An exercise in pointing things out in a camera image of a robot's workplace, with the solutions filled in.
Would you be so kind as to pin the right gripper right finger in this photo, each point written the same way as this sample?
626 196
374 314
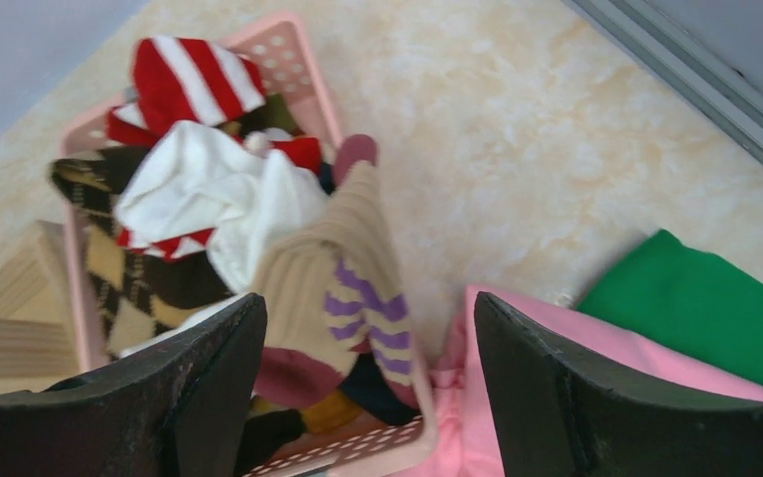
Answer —
562 409

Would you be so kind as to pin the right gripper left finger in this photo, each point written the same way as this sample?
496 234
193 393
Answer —
177 408

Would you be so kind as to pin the brown argyle sock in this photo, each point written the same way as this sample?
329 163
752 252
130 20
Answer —
137 296

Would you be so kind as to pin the wooden clothes rack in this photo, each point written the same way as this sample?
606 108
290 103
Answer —
37 345

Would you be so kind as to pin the green cloth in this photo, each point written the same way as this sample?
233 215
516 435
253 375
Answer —
691 301

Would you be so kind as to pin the purple striped tan sock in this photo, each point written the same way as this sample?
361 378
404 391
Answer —
333 294

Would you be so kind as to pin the red white striped sock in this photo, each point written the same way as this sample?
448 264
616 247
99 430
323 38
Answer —
196 80

